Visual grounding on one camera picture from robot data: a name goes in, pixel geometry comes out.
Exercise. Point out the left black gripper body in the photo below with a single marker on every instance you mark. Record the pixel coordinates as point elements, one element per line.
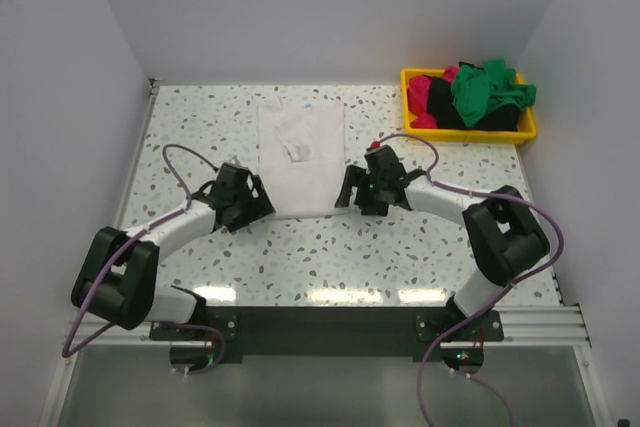
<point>248,202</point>

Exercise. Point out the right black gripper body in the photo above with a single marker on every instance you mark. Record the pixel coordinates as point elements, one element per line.
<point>360,193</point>

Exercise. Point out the white t shirt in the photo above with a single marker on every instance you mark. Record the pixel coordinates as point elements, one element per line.
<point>302,159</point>

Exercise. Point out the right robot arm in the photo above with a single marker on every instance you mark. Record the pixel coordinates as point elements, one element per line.
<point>505,238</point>

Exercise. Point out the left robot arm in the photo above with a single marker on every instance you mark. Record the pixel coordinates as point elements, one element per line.
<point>118,279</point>

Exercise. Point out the pink t shirt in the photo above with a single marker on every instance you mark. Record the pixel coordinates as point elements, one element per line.
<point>419,97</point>

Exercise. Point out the black t shirt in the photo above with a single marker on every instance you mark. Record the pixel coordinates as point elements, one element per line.
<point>465,112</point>

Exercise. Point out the green t shirt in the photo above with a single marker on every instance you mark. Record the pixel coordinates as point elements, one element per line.
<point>498,80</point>

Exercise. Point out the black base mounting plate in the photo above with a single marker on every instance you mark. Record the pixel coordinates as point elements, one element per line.
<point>239,332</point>

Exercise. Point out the yellow plastic bin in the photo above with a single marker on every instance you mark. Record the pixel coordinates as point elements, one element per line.
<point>527,127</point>

